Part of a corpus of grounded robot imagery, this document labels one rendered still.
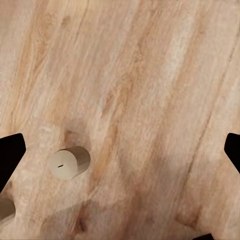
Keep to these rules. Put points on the pillar candle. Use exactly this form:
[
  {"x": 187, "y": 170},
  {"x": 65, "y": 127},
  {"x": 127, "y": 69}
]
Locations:
[
  {"x": 7, "y": 212},
  {"x": 70, "y": 162}
]

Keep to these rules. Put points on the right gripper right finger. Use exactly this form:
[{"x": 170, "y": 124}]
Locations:
[{"x": 232, "y": 149}]

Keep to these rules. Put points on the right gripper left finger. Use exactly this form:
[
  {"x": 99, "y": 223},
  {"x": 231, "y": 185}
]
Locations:
[{"x": 12, "y": 150}]

